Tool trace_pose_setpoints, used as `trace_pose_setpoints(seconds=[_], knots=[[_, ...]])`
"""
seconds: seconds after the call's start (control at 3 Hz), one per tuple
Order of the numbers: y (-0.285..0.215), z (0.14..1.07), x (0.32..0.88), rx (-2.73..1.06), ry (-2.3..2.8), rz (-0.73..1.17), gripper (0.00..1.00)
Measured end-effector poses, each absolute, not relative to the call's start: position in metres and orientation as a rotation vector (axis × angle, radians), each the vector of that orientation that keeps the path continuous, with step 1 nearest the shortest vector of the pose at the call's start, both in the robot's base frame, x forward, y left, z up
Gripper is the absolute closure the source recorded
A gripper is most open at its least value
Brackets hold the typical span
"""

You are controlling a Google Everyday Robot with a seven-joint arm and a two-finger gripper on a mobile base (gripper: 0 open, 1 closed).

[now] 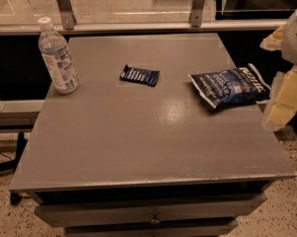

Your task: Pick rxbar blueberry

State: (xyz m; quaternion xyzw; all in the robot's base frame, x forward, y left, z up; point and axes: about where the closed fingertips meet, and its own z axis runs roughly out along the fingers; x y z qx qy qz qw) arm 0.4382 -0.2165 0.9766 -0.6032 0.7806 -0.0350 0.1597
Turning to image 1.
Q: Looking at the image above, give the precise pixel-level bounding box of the dark blue rxbar wrapper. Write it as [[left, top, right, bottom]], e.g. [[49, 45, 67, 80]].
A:
[[119, 65, 160, 87]]

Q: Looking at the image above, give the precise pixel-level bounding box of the grey table with drawers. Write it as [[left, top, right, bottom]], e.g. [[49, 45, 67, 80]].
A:
[[11, 34, 295, 237]]

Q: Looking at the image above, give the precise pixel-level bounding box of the metal window railing frame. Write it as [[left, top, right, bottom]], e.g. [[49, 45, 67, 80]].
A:
[[0, 0, 285, 35]]

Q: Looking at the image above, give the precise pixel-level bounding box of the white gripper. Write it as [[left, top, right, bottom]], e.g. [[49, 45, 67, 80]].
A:
[[260, 9, 297, 131]]

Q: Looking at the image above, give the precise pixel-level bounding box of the blue kettle chips bag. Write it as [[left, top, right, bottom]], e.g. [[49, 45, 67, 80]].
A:
[[189, 63, 270, 109]]

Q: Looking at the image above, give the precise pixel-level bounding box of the clear plastic water bottle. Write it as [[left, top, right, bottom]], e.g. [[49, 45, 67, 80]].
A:
[[37, 17, 79, 94]]

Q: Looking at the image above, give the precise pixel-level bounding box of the black stand base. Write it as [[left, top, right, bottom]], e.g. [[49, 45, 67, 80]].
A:
[[0, 132, 27, 205]]

